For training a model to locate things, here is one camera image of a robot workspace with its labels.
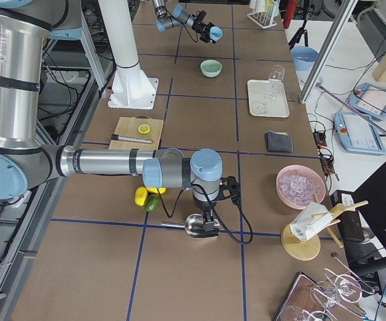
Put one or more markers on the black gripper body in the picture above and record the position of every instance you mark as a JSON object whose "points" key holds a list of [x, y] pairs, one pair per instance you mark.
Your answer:
{"points": [[206, 205], [201, 25]]}

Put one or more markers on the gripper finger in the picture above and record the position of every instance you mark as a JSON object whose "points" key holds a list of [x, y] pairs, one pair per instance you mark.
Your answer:
{"points": [[208, 221]]}

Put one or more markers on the light blue plastic cup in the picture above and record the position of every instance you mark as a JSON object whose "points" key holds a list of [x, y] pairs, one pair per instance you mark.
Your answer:
{"points": [[215, 34]]}

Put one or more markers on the light green bowl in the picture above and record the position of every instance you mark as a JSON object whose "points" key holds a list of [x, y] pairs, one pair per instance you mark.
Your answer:
{"points": [[211, 68]]}

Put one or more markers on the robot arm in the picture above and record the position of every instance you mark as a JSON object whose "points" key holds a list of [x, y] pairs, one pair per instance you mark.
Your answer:
{"points": [[179, 17], [26, 163]]}

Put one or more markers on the metal ice scoop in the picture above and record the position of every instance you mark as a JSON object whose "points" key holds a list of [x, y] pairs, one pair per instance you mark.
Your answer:
{"points": [[193, 226]]}

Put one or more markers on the pink bowl with ice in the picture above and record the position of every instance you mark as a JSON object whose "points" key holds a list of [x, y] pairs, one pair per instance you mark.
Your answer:
{"points": [[297, 186]]}

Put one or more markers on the large blue bowl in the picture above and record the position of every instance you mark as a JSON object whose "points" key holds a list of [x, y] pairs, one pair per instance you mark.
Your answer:
{"points": [[303, 57]]}

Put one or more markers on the green avocado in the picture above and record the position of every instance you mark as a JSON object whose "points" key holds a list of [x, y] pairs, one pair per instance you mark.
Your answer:
{"points": [[152, 203]]}

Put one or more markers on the grey yellow folded cloth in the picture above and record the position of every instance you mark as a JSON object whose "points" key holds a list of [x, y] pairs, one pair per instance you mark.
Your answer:
{"points": [[276, 142]]}

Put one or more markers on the whole yellow lemon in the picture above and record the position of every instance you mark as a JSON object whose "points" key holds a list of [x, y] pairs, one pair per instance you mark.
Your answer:
{"points": [[140, 196]]}

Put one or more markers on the white box on stand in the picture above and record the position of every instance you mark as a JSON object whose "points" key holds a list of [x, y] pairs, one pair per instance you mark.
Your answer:
{"points": [[311, 220]]}

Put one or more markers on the red cylinder bottle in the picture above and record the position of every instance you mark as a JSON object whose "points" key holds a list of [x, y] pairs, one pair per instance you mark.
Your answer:
{"points": [[289, 13]]}

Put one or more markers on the clear wine glass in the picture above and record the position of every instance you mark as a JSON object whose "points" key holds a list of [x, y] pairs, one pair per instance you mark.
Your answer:
{"points": [[274, 85]]}

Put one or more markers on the cream bear print tray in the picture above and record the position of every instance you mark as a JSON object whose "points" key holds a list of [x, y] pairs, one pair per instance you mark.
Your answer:
{"points": [[260, 107]]}

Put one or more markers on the lemon half slice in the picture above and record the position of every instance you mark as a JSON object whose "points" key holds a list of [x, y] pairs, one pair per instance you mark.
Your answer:
{"points": [[144, 129]]}

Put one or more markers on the wooden cutting board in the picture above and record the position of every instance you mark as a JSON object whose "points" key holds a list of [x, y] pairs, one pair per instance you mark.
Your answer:
{"points": [[128, 126]]}

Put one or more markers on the steel muddler black tip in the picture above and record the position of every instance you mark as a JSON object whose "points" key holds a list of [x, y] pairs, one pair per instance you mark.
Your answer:
{"points": [[131, 139]]}

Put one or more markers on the near teach pendant tablet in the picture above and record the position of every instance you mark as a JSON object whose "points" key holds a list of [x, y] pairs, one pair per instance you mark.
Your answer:
{"points": [[357, 135]]}

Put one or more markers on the teach pendant tablet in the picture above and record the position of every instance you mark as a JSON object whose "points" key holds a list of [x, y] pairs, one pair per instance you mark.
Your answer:
{"points": [[357, 135], [369, 99]]}

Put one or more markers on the black monitor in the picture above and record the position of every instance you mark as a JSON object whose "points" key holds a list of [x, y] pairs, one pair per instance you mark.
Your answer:
{"points": [[380, 214]]}

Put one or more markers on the far teach pendant tablet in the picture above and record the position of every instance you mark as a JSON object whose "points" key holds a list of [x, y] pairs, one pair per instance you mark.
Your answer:
{"points": [[369, 99]]}

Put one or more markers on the metal rod reacher tool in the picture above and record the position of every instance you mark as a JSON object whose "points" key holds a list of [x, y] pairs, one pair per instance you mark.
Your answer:
{"points": [[351, 108]]}

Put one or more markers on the white wire cup rack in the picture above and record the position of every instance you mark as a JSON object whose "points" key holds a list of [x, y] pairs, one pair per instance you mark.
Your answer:
{"points": [[264, 12]]}

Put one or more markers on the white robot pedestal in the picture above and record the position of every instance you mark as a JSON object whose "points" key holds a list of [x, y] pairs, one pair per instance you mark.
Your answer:
{"points": [[131, 88]]}

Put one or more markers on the black camera tripod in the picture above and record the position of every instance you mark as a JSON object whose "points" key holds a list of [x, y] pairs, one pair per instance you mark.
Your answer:
{"points": [[308, 10]]}

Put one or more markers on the aluminium frame post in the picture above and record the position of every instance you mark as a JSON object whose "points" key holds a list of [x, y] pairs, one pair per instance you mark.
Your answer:
{"points": [[333, 34]]}

